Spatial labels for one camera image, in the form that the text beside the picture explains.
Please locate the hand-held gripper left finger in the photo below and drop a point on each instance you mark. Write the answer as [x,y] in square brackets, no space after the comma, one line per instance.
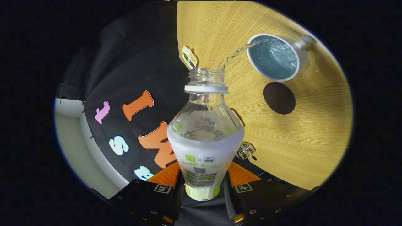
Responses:
[179,197]

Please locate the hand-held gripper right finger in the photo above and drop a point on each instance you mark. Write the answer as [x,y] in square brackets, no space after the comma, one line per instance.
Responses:
[232,201]

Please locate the clear plastic juice bottle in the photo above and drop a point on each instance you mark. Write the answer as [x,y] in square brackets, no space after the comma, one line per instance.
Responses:
[204,147]

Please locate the dark brown round coaster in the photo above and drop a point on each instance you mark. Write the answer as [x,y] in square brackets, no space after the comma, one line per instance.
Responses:
[279,98]

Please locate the clear juice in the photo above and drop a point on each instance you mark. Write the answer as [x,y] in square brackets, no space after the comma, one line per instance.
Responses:
[234,55]

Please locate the wooden table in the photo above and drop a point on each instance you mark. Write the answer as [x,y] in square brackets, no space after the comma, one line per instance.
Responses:
[298,141]

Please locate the white divided dish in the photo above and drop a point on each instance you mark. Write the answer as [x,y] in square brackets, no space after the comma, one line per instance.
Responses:
[189,57]

